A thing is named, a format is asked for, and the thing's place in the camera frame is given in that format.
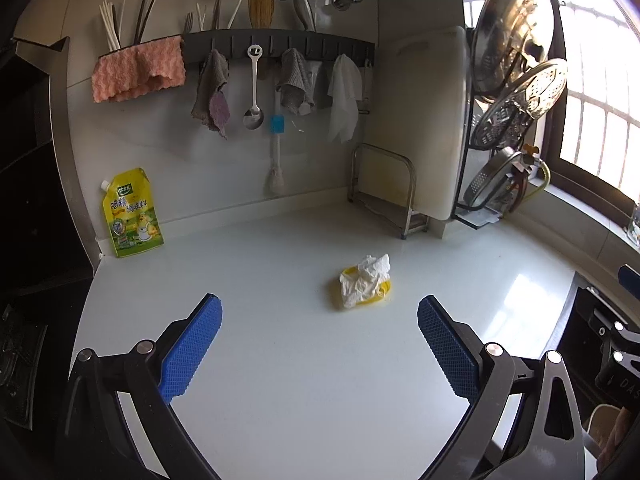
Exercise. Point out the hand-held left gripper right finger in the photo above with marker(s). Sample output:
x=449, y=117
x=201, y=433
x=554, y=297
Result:
x=447, y=345

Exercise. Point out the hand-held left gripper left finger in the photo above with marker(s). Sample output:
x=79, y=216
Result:
x=192, y=345

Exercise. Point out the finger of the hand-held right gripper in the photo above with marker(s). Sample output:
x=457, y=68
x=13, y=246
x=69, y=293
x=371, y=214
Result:
x=607, y=317
x=629, y=276

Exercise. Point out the white tissue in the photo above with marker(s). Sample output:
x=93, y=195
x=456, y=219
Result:
x=362, y=280

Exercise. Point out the person's right hand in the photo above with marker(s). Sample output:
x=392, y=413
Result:
x=626, y=432

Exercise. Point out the clear container with green print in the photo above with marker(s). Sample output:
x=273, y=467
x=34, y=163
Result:
x=634, y=225

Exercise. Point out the beige object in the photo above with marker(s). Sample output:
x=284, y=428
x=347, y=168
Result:
x=602, y=427

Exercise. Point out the black pot lid rack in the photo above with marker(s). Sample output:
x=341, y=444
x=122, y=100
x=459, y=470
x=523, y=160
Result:
x=480, y=217

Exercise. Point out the yellow green seasoning pouch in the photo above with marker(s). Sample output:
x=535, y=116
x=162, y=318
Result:
x=132, y=215

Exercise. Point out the gas valve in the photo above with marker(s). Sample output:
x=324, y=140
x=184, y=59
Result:
x=526, y=160

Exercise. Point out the metal cutting board stand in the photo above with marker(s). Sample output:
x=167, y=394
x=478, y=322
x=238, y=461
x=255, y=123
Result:
x=407, y=195

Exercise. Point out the small metal pot lid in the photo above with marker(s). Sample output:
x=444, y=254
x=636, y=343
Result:
x=487, y=180

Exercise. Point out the perforated metal steamer plate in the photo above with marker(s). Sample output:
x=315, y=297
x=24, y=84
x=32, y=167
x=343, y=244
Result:
x=530, y=95

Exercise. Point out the black gas stove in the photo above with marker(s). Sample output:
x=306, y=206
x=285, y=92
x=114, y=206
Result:
x=30, y=210

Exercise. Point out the white brush with blue band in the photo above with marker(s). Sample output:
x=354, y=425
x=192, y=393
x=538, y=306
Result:
x=276, y=125

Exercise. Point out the white cutting board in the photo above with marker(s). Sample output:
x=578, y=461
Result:
x=430, y=110

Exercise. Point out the grey and purple dishcloth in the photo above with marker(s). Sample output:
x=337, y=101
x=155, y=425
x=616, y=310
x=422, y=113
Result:
x=212, y=95

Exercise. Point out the white hanging cloth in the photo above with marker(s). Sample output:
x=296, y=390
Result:
x=344, y=100

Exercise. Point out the large steel pot lid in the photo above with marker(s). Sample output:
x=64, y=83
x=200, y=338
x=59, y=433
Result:
x=510, y=25

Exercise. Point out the pink dishcloth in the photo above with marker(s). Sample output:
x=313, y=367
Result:
x=135, y=72

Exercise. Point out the metal fork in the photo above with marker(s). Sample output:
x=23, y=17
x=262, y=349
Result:
x=189, y=21

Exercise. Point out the white chopsticks bundle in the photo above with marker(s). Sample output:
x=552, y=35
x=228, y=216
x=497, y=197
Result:
x=110, y=30

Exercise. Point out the dark chopsticks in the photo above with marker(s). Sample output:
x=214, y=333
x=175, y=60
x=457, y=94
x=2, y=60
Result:
x=145, y=10

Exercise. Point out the window with frame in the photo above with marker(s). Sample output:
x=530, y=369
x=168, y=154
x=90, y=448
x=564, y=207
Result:
x=590, y=60

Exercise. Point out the grey wall rack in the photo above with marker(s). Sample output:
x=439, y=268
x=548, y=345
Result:
x=300, y=42

